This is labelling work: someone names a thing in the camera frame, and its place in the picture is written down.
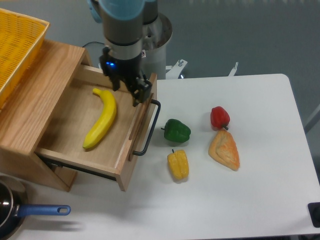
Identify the open wooden top drawer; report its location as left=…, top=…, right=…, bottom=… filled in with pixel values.
left=34, top=64, right=158, bottom=192

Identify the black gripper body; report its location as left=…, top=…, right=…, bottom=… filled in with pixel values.
left=99, top=46, right=142, bottom=92

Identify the red toy bell pepper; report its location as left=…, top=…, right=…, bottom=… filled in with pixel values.
left=210, top=106, right=230, bottom=131

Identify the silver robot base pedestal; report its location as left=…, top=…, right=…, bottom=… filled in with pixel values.
left=141, top=12, right=173, bottom=80

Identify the toy bread pastry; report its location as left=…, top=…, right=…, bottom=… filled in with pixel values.
left=208, top=130, right=240, bottom=171

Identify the yellow plastic basket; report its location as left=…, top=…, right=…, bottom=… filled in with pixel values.
left=0, top=8, right=50, bottom=107

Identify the black corner table clamp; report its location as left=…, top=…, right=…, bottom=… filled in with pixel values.
left=307, top=202, right=320, bottom=228

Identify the blue-handled black pan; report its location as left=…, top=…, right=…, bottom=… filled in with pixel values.
left=0, top=175, right=71, bottom=240

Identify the white table bracket right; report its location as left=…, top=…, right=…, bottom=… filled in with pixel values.
left=228, top=61, right=239, bottom=77

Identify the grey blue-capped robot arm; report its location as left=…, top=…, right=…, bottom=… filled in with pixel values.
left=87, top=0, right=152, bottom=106

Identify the wooden drawer cabinet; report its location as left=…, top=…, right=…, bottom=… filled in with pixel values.
left=0, top=39, right=92, bottom=192

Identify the green toy bell pepper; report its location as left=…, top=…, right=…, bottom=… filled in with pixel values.
left=161, top=118, right=191, bottom=143

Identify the black metal drawer handle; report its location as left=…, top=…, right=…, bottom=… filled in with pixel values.
left=132, top=99, right=161, bottom=157

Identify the white table bracket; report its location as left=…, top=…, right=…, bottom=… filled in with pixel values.
left=165, top=59, right=188, bottom=80
left=228, top=61, right=239, bottom=77

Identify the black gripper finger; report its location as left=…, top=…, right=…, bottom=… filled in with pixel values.
left=129, top=77, right=152, bottom=107
left=109, top=74, right=121, bottom=92

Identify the black cable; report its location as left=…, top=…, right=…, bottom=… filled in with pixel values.
left=81, top=41, right=106, bottom=49

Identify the yellow toy banana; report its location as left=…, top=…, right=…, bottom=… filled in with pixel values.
left=82, top=88, right=117, bottom=149

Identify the white table bracket middle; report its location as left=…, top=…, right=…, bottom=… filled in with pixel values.
left=165, top=59, right=188, bottom=80

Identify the yellow toy bell pepper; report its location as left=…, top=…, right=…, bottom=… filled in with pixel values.
left=167, top=149, right=189, bottom=180

